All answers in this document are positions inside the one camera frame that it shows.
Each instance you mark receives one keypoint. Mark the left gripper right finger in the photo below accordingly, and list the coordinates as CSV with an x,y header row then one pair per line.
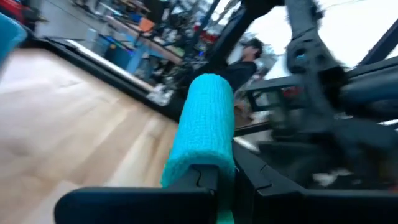
x,y
311,208

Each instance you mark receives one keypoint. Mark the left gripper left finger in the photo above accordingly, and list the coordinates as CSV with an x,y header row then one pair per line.
x,y
140,207

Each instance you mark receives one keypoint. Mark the teal green elastic bandage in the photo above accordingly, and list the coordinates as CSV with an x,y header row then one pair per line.
x,y
205,124

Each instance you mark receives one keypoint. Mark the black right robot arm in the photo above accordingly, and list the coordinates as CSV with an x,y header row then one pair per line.
x,y
311,62

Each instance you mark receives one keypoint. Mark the person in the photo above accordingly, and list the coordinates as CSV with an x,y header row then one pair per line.
x,y
241,73

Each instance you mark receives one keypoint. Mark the teal plastic bin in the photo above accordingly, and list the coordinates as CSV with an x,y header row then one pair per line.
x,y
9,34

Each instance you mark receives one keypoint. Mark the black aluminium table frame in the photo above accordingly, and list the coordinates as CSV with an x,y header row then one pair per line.
x,y
109,71

